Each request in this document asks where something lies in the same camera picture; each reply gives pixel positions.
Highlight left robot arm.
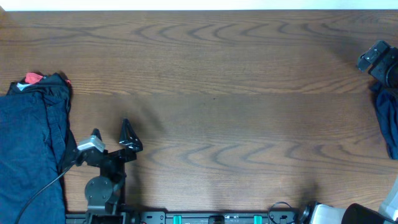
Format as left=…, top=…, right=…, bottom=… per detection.
left=75, top=118, right=143, bottom=223

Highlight navy blue clothes pile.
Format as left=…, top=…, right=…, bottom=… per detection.
left=1, top=82, right=74, bottom=223

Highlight navy blue shorts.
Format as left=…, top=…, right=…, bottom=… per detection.
left=369, top=81, right=397, bottom=160

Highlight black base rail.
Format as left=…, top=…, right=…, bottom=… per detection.
left=66, top=202, right=313, bottom=224

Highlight red garment in pile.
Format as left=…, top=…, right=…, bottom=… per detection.
left=24, top=72, right=72, bottom=87

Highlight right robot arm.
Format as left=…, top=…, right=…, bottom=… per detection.
left=296, top=40, right=397, bottom=224

